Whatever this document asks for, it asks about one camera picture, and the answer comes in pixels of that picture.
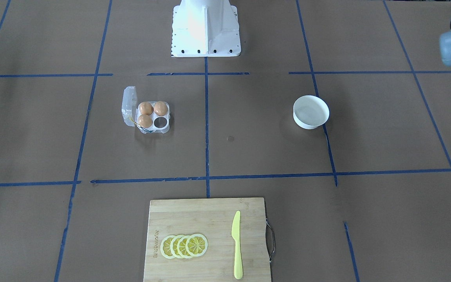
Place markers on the brown egg from bowl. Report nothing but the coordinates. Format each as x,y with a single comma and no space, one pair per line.
161,108

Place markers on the clear plastic egg box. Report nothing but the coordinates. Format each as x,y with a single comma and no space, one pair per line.
130,113

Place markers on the brown egg in box front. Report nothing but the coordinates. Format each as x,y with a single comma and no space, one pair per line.
145,121

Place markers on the brown egg in box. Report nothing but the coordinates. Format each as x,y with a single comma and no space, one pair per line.
146,108
145,121

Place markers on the brown egg in box rear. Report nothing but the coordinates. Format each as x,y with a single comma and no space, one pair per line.
146,108

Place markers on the wooden cutting board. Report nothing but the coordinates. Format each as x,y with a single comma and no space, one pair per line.
213,218

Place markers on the white ceramic bowl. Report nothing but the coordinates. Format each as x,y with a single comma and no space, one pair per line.
310,112

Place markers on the yellow plastic knife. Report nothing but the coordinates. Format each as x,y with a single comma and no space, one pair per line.
238,272

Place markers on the front lemon slice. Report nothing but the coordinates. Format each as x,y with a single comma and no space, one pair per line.
196,245

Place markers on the lemon slice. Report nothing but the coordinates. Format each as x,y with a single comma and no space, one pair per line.
196,245
174,246
166,247
182,247

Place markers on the back lemon slice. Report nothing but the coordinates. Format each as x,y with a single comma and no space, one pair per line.
166,247

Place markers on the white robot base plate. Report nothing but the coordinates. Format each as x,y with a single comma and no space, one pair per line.
205,28

